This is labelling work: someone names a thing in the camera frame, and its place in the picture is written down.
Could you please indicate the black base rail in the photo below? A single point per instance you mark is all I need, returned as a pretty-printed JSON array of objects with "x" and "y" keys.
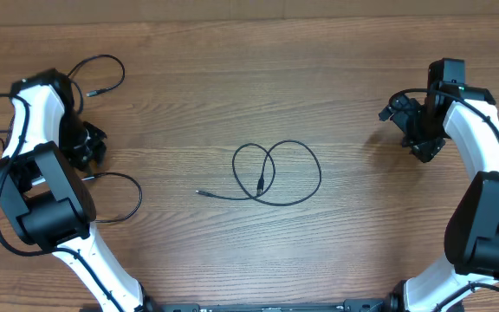
[{"x": 349, "y": 305}]

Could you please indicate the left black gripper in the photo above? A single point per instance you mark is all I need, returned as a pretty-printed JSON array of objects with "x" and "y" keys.
[{"x": 81, "y": 158}]

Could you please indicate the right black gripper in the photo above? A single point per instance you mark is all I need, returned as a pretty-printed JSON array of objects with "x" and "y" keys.
[{"x": 427, "y": 147}]

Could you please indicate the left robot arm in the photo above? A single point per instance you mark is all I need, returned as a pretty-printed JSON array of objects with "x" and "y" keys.
[{"x": 45, "y": 200}]

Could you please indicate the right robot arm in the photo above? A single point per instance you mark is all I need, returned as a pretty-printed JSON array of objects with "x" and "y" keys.
[{"x": 453, "y": 110}]

